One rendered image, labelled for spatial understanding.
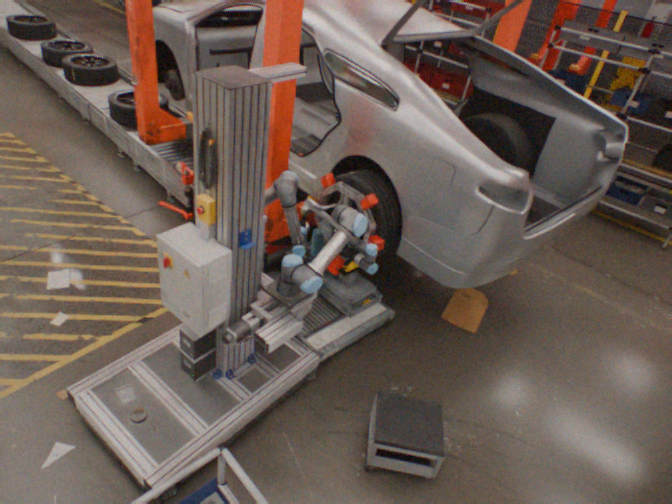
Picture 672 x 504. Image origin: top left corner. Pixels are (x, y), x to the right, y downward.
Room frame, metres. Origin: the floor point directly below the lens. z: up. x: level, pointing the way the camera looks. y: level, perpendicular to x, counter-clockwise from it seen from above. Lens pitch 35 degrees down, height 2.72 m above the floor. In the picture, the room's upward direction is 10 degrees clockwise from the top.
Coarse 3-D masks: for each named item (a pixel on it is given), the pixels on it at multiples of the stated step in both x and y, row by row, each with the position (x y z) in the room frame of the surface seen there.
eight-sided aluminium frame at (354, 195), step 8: (336, 184) 3.08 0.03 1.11; (344, 184) 3.09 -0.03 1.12; (320, 192) 3.18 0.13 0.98; (328, 192) 3.13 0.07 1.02; (344, 192) 3.03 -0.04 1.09; (352, 192) 3.00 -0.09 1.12; (360, 192) 3.01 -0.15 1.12; (320, 200) 3.17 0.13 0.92; (360, 200) 2.93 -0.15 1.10; (360, 208) 2.91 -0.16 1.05; (368, 216) 2.91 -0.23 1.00; (368, 224) 2.85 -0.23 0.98; (368, 232) 2.84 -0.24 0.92; (328, 240) 3.09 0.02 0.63
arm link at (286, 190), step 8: (280, 184) 2.57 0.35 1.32; (288, 184) 2.56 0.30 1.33; (280, 192) 2.53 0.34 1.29; (288, 192) 2.53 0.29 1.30; (296, 192) 2.58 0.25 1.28; (280, 200) 2.51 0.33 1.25; (288, 200) 2.50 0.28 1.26; (288, 208) 2.58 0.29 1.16; (296, 208) 2.55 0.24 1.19; (288, 216) 2.51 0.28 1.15; (296, 216) 2.53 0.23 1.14; (288, 224) 2.52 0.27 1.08; (296, 224) 2.52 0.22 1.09; (296, 232) 2.51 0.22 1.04; (296, 240) 2.51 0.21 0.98; (304, 240) 2.60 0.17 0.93; (296, 248) 2.49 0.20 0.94; (304, 248) 2.52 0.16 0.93
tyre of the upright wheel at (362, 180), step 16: (336, 176) 3.22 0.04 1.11; (352, 176) 3.13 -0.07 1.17; (368, 176) 3.16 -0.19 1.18; (368, 192) 3.00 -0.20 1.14; (384, 192) 3.05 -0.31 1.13; (384, 208) 2.95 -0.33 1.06; (400, 208) 3.04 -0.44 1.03; (384, 224) 2.89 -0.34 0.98; (400, 224) 3.00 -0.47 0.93; (384, 240) 2.88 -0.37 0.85
